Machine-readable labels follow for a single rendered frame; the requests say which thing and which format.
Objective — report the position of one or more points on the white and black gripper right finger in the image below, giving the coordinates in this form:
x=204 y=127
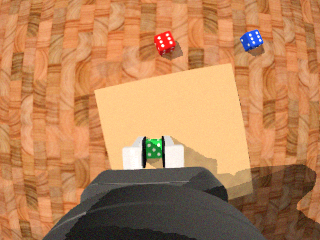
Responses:
x=172 y=155

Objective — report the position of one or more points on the blue die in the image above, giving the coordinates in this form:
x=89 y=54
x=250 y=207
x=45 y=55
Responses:
x=251 y=40

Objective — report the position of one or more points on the green die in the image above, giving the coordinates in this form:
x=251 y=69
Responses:
x=153 y=148

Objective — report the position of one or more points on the red die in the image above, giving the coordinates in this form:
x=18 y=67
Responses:
x=164 y=43

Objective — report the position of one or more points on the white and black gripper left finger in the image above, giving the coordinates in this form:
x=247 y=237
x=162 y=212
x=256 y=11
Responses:
x=134 y=157

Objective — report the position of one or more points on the tan square mat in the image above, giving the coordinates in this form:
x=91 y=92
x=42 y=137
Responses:
x=198 y=109

